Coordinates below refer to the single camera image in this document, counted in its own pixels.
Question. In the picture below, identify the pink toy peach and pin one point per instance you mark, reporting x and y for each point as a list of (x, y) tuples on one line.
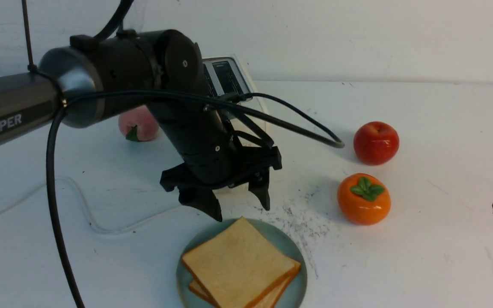
[(138, 125)]

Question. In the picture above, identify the light green round plate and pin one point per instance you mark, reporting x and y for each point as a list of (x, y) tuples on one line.
[(292, 297)]

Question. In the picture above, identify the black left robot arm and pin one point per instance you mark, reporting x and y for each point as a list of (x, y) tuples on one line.
[(190, 98)]

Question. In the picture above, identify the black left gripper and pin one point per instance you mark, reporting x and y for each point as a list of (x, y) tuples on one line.
[(212, 157)]

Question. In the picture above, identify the red toy apple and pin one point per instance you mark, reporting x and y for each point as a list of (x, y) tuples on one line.
[(376, 143)]

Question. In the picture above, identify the orange toy persimmon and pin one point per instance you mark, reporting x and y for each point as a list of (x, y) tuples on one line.
[(363, 199)]

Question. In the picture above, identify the white toaster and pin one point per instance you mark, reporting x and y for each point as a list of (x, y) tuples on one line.
[(227, 74)]

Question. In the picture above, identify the toast slice slot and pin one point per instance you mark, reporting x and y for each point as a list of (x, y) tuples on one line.
[(238, 266), (268, 301)]

